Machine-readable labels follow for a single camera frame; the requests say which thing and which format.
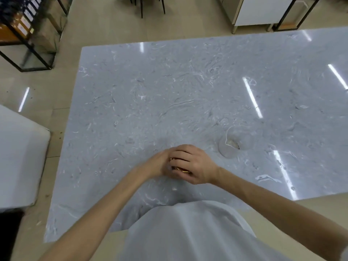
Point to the person's left hand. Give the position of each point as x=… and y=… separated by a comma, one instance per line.
x=157, y=165

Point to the person's right forearm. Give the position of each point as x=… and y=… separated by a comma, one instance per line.
x=277, y=206

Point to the row of labelled brown boxes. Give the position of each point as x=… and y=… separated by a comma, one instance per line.
x=19, y=23

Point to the black metal shelf rack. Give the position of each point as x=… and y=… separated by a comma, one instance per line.
x=30, y=48

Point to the black metal frame stand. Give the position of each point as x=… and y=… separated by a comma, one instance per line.
x=288, y=16

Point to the person's right thumb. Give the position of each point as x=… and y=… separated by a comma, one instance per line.
x=193, y=178

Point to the small jar with gold lid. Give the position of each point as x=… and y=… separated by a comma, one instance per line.
x=179, y=167

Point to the clear drinking glass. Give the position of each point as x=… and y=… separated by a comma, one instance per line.
x=231, y=144

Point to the white cabinet with wooden legs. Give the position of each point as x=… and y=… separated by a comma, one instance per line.
x=261, y=10

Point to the person's left fingers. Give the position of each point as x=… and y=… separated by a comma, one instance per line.
x=166, y=161

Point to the person's left forearm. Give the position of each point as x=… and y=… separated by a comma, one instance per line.
x=103, y=209

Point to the person's right hand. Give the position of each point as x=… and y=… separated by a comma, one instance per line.
x=198, y=165

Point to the person's white shirt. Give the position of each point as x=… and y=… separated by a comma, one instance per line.
x=195, y=233

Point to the black chair legs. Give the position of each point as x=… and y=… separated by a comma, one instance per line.
x=142, y=6

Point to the cardboard box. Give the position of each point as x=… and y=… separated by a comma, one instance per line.
x=50, y=27

